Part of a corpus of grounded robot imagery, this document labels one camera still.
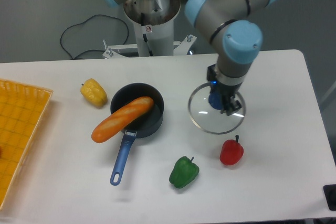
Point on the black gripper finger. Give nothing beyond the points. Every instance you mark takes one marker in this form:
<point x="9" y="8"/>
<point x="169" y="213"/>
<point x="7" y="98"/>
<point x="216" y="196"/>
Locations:
<point x="229" y="105"/>

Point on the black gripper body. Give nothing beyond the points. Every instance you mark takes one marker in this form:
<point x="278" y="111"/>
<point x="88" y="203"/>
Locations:
<point x="218" y="89"/>

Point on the glass pot lid blue knob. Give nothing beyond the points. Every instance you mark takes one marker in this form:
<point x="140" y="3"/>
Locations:
<point x="208" y="114"/>

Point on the orange baguette bread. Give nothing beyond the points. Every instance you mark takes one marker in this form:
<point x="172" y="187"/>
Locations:
<point x="121" y="118"/>

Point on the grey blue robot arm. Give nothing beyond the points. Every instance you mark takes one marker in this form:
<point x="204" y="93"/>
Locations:
<point x="237" y="45"/>

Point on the red bell pepper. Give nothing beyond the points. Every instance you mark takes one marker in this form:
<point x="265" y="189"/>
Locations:
<point x="231" y="152"/>

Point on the green bell pepper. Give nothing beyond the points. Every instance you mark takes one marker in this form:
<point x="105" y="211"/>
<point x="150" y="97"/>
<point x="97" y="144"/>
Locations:
<point x="184" y="172"/>

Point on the dark blue saucepan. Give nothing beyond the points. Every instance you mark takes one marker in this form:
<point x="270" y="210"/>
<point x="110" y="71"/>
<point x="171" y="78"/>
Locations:
<point x="142" y="127"/>

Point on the black object table corner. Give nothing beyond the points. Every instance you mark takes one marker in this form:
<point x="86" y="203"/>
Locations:
<point x="330" y="194"/>

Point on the yellow bell pepper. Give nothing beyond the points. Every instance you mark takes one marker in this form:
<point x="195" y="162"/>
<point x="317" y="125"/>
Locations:
<point x="94" y="93"/>

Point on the yellow woven basket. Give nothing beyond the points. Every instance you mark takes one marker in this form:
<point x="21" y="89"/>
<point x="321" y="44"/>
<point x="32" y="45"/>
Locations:
<point x="22" y="108"/>

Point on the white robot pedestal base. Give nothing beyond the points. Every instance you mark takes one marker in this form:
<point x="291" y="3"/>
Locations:
<point x="157" y="37"/>

